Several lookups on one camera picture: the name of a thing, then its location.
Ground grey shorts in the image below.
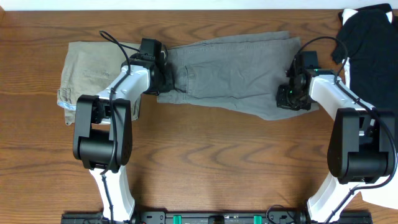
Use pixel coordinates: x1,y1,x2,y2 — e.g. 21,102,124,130
157,31,306,121

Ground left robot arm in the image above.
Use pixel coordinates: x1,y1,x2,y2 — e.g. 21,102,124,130
73,50,173,223

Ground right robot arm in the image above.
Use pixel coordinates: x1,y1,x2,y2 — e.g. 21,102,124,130
276,52,397,223

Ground folded khaki shorts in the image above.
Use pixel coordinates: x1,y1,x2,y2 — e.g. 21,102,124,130
57,42,125,125

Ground black garment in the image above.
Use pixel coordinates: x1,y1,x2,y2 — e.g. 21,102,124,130
331,4,397,111

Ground white garment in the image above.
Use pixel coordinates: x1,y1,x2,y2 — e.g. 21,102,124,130
341,9,397,210

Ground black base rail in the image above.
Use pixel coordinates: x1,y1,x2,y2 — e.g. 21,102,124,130
60,210,373,224

